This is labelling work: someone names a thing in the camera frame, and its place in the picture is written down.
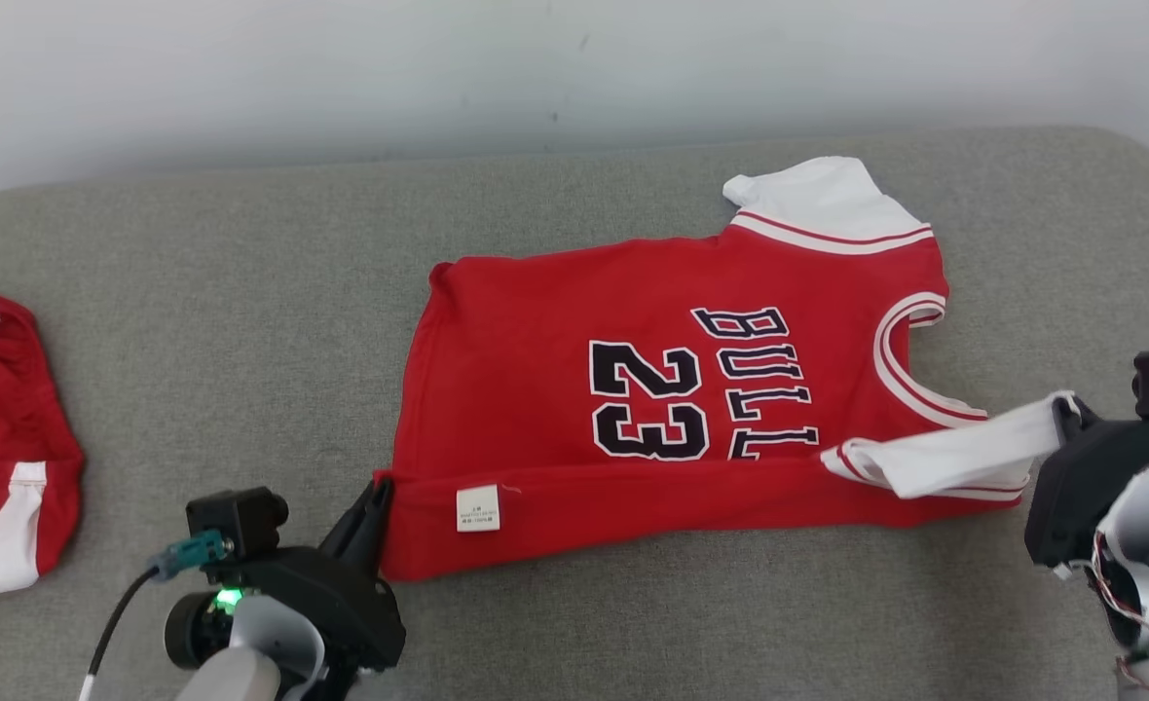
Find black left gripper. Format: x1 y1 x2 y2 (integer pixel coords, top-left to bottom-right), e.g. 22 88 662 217
214 476 408 697

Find grey fabric panel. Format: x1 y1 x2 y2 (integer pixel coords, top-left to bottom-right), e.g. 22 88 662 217
0 125 1149 701

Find red shorts white stripes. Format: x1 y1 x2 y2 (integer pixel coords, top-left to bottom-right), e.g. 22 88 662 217
0 288 86 598

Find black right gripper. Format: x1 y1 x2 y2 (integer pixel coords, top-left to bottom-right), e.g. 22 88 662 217
1024 392 1149 572

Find red basketball jersey white sleeves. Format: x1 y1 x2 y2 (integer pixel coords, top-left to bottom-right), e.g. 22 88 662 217
373 156 1084 584

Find black left cable teal plug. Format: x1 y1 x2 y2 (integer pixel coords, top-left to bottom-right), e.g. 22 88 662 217
77 529 237 701

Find thin red white wires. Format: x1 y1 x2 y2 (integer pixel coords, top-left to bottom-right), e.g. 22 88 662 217
1086 557 1149 701

